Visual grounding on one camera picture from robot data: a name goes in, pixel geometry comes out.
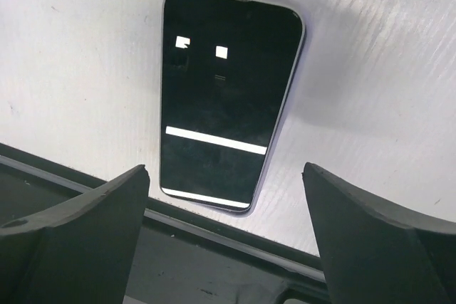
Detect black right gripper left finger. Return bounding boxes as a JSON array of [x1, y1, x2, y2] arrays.
[[1, 165, 149, 303]]

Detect lavender phone case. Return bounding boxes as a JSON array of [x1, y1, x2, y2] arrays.
[[158, 0, 307, 215]]

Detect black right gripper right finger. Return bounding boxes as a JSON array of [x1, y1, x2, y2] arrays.
[[302, 162, 455, 303]]

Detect black phone white edge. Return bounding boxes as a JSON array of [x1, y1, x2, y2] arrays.
[[160, 0, 304, 209]]

